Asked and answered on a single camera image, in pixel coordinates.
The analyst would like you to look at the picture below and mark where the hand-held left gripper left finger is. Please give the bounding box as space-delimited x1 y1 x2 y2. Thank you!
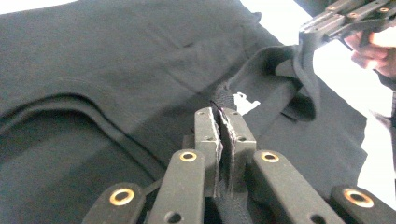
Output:
194 106 224 199

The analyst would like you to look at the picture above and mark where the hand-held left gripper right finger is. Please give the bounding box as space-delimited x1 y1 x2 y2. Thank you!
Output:
219 107 258 196

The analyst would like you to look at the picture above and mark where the black tank top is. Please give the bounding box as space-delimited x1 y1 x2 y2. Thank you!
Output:
0 0 370 224

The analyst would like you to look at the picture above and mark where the white table cover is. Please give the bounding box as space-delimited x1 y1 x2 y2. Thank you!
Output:
0 0 396 213

